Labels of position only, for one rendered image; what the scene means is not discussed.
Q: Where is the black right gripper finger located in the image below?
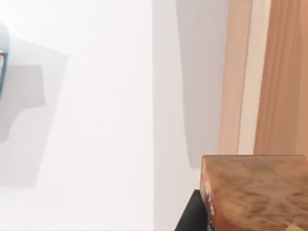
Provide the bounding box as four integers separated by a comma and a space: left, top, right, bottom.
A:
174, 189, 213, 231

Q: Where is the teal and grey object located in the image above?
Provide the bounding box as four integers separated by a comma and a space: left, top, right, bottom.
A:
0, 23, 10, 100

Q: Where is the brown wooden block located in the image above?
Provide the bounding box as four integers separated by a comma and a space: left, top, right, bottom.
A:
200, 154, 308, 231

